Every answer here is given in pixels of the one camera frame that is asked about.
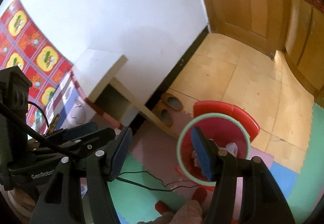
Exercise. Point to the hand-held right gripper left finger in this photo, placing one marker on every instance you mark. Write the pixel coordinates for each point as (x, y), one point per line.
(121, 155)

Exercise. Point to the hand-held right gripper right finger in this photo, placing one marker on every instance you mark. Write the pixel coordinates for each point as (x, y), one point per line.
(201, 153)

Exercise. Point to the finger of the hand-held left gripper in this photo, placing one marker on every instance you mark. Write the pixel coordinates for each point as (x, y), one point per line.
(83, 127)
(101, 136)

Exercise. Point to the red bucket green rim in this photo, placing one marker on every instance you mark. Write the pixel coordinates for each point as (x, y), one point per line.
(220, 132)

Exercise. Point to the white plastic bag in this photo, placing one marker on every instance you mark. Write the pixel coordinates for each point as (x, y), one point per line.
(231, 148)

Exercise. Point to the metal spring clip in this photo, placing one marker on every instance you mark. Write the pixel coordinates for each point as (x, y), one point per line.
(53, 122)

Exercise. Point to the red slipper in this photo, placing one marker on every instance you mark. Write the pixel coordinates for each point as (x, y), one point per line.
(162, 207)
(198, 193)

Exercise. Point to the pale wooden table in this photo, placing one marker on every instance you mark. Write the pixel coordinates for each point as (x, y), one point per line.
(108, 79)

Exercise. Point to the red plastic stool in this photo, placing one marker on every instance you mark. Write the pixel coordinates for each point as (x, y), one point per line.
(243, 117)

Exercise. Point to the person's fleece trouser leg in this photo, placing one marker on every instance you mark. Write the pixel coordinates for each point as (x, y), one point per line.
(184, 213)

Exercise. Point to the red floral printed cloth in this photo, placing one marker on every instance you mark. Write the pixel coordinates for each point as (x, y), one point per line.
(30, 49)

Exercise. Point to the colourful foam floor mat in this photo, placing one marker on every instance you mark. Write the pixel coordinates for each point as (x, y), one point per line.
(303, 188)

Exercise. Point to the metal door stopper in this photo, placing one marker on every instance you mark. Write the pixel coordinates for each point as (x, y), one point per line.
(272, 56)

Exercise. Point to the wooden cabinet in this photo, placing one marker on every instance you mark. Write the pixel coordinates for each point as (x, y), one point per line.
(308, 49)

